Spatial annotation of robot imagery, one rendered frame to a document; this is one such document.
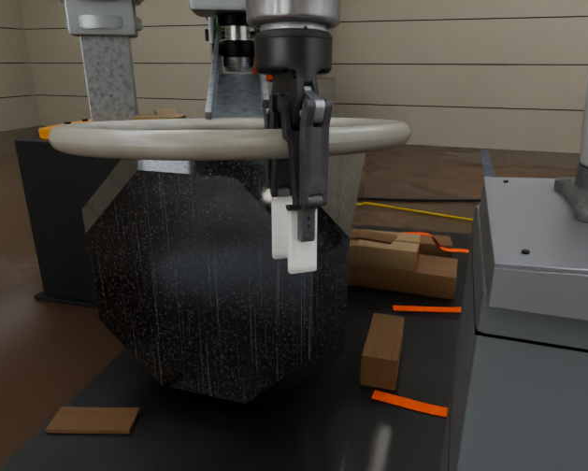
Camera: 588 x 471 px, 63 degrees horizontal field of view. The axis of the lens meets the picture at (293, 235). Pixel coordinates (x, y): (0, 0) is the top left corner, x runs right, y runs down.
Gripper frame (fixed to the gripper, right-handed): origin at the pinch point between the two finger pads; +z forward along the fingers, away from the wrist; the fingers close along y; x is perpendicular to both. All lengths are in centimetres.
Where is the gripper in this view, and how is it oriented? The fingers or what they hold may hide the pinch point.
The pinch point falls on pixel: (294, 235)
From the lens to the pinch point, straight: 51.7
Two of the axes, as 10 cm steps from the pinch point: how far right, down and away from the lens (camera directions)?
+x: -9.4, 1.0, -3.4
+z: 0.0, 9.6, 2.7
